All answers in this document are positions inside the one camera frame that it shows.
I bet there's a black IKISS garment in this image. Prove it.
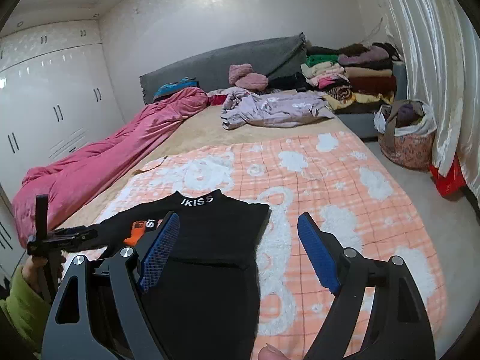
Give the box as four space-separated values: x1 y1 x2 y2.
72 189 269 359

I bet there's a stack of folded clothes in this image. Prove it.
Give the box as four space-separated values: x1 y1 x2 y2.
268 42 402 116

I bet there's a person's left hand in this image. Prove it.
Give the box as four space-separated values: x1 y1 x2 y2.
22 256 48 293

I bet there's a person's right hand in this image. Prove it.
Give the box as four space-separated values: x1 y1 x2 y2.
258 344 289 360

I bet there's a pink duvet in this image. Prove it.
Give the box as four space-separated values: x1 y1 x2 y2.
12 87 209 247

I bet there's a green left sleeve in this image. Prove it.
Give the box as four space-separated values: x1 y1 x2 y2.
1 266 50 358

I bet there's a peach and white plaid blanket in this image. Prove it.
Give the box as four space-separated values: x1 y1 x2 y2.
67 129 448 359

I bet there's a white wardrobe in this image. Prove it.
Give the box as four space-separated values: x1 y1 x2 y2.
0 20 127 285

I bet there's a red bag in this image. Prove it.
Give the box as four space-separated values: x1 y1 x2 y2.
429 155 466 197

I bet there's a floral laundry bag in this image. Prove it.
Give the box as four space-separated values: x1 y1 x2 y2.
373 100 437 172

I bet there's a blue garment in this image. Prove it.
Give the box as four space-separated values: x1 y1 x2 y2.
153 77 199 102

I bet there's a lilac crumpled garment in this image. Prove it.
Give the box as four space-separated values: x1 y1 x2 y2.
220 88 335 130

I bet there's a grey headboard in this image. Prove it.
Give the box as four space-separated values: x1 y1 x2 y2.
139 33 306 105

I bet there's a white satin curtain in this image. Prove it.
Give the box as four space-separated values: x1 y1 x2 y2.
381 0 479 195

